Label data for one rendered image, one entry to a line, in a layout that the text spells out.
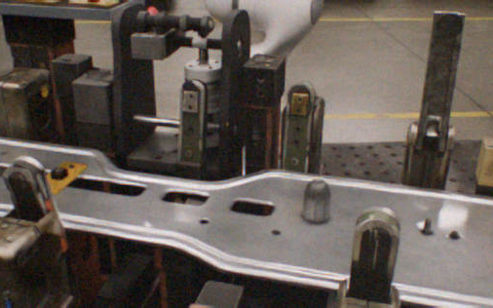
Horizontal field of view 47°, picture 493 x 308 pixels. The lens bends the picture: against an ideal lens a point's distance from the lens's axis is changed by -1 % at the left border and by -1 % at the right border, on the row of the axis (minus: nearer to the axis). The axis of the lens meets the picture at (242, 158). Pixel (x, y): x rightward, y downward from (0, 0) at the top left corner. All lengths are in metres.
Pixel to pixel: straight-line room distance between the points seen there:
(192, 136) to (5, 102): 0.30
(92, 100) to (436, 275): 0.56
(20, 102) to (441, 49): 0.61
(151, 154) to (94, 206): 0.22
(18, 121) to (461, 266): 0.66
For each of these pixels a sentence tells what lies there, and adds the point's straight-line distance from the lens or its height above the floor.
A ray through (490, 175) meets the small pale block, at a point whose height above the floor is 1.03.
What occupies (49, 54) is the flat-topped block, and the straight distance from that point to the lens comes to 1.10.
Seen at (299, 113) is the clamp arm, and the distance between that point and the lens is 0.78.
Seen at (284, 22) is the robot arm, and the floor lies 1.12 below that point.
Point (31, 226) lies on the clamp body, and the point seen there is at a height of 1.04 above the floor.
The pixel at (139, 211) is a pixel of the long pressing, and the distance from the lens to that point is 0.70.
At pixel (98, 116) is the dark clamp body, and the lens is 0.91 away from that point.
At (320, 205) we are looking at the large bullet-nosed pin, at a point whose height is 1.02.
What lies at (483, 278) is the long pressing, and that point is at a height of 1.00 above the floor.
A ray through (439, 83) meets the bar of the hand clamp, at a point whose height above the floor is 1.13.
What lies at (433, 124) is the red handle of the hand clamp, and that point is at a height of 1.07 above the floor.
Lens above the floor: 1.36
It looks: 26 degrees down
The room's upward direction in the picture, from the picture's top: straight up
